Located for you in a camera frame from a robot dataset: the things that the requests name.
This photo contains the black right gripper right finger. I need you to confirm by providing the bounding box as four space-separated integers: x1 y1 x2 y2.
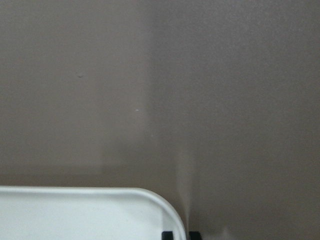
188 231 202 240

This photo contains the white plastic tray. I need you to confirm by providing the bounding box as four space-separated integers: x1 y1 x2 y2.
0 186 187 240

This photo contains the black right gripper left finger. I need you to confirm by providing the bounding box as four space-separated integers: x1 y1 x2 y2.
161 231 173 240

